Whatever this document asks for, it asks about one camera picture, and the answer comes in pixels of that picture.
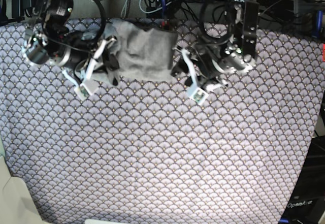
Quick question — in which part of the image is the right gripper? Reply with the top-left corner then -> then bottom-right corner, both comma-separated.
62,36 -> 120,88

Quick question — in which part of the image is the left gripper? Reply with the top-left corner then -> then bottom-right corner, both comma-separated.
171,46 -> 229,94

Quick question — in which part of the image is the light grey T-shirt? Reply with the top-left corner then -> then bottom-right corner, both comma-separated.
76,18 -> 178,85

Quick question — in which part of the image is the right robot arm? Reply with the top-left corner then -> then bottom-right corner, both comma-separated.
22,0 -> 119,101

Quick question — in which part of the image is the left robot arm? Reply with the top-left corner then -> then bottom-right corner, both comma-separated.
171,0 -> 259,105

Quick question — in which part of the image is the blue orange table clamp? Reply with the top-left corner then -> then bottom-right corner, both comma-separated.
161,0 -> 169,30

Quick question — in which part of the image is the purple fan-pattern tablecloth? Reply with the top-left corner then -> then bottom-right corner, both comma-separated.
1,24 -> 324,223

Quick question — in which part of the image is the orange clamp right edge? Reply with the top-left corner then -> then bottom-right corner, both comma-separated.
322,44 -> 325,62

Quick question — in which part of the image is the blue clamp right side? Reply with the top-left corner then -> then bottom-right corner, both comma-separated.
311,11 -> 323,38

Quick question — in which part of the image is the white panel bottom left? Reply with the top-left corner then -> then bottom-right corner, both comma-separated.
1,156 -> 43,223

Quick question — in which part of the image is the black OpenArm box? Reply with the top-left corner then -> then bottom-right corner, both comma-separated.
279,136 -> 324,223

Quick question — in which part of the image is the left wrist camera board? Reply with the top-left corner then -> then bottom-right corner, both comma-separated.
186,84 -> 209,106

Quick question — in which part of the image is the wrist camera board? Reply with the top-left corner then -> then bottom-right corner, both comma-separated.
186,84 -> 209,106
74,80 -> 99,101

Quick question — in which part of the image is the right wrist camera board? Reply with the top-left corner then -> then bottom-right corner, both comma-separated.
74,80 -> 99,101

